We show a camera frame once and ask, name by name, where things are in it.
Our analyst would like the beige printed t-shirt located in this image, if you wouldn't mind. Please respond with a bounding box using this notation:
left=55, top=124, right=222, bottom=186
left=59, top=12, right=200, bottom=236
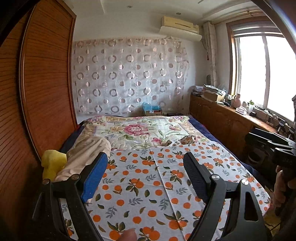
left=54, top=136, right=111, bottom=182

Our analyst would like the person's right hand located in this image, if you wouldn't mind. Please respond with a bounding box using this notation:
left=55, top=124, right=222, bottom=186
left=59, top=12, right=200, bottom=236
left=273, top=166, right=295, bottom=207

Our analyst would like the person's left hand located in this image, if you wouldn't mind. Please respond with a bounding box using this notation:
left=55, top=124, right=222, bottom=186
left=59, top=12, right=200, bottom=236
left=117, top=228, right=137, bottom=241

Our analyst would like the wooden side cabinet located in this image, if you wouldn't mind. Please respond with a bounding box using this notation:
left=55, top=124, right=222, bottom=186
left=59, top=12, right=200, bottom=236
left=189, top=95, right=276, bottom=161

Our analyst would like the pink figurine bottle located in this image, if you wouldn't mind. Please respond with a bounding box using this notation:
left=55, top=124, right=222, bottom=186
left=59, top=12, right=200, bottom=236
left=231, top=94, right=241, bottom=108

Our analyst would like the navy blue blanket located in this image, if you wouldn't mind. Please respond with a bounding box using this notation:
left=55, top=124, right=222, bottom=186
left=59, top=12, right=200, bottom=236
left=189, top=115, right=259, bottom=179

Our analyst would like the yellow plush toy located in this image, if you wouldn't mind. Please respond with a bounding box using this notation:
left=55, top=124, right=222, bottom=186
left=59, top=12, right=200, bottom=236
left=41, top=150, right=67, bottom=182

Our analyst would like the stack of books and boxes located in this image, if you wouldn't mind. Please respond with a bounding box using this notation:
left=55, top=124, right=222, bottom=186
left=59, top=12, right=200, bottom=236
left=192, top=84, right=227, bottom=102

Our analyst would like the window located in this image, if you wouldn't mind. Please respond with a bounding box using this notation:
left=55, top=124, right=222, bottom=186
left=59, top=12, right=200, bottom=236
left=226, top=17, right=295, bottom=121

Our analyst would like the orange-print white bedsheet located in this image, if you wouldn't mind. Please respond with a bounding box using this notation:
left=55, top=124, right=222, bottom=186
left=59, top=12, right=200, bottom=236
left=61, top=141, right=271, bottom=241

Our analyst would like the floral quilt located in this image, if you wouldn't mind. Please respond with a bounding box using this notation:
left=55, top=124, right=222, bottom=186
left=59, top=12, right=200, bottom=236
left=75, top=115, right=209, bottom=150

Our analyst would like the blue tissue box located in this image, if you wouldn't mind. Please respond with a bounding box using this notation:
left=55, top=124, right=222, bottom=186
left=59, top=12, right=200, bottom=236
left=142, top=102, right=162, bottom=116

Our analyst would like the wooden louvered wardrobe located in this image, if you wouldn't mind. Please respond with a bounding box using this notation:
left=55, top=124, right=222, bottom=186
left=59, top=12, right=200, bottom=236
left=1, top=1, right=77, bottom=235

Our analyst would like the tied window curtain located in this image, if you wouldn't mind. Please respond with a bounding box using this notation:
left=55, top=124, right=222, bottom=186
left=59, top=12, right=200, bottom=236
left=203, top=22, right=218, bottom=87

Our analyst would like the circle-pattern sheer curtain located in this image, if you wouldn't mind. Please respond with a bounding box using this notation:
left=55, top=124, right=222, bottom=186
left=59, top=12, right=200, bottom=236
left=72, top=38, right=189, bottom=116

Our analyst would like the wall air conditioner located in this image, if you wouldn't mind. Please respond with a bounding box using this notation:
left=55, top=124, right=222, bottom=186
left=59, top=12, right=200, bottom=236
left=159, top=16, right=202, bottom=42

